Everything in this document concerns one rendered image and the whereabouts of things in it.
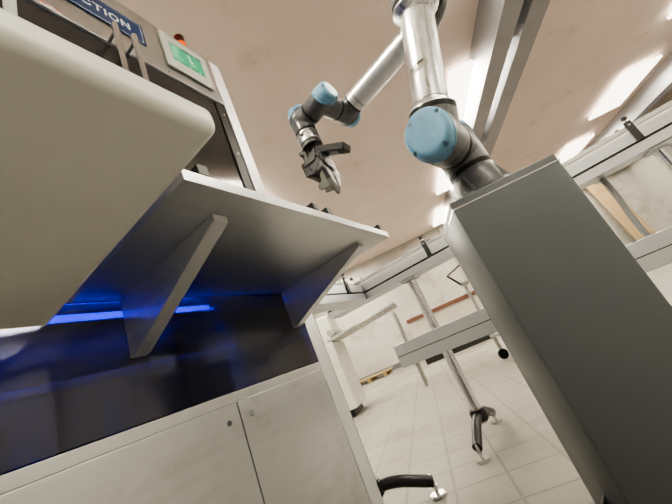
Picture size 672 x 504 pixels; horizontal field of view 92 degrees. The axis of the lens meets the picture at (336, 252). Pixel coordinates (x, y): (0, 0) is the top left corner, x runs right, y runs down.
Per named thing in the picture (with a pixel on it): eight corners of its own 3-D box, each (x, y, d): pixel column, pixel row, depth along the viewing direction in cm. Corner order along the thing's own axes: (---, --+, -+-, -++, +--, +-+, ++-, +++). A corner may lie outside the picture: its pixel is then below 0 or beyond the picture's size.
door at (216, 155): (150, 187, 93) (117, 51, 112) (260, 213, 129) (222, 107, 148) (151, 186, 92) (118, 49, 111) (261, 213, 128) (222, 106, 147)
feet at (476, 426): (473, 466, 132) (456, 430, 137) (490, 421, 174) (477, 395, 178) (492, 462, 128) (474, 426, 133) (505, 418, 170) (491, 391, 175)
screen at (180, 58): (167, 65, 128) (156, 31, 134) (213, 92, 146) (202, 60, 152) (168, 63, 127) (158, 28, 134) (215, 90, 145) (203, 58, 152)
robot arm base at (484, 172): (509, 198, 91) (490, 170, 94) (525, 172, 76) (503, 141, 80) (459, 222, 93) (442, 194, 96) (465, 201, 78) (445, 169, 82)
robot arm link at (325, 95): (340, 88, 110) (320, 112, 116) (317, 75, 102) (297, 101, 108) (349, 104, 107) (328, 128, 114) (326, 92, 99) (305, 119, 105)
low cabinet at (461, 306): (497, 326, 812) (478, 294, 841) (527, 323, 580) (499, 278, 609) (425, 356, 837) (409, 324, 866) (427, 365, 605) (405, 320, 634)
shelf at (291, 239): (56, 318, 66) (55, 309, 66) (286, 300, 124) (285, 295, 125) (183, 179, 44) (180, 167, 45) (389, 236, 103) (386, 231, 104)
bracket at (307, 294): (292, 328, 107) (280, 292, 111) (298, 327, 109) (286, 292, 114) (375, 282, 92) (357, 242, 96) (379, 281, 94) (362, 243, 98)
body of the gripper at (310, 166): (320, 185, 111) (308, 157, 115) (339, 170, 107) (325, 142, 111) (306, 179, 104) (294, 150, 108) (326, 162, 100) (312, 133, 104)
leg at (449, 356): (472, 428, 152) (400, 282, 176) (475, 421, 159) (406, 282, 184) (490, 423, 148) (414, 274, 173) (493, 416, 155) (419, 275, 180)
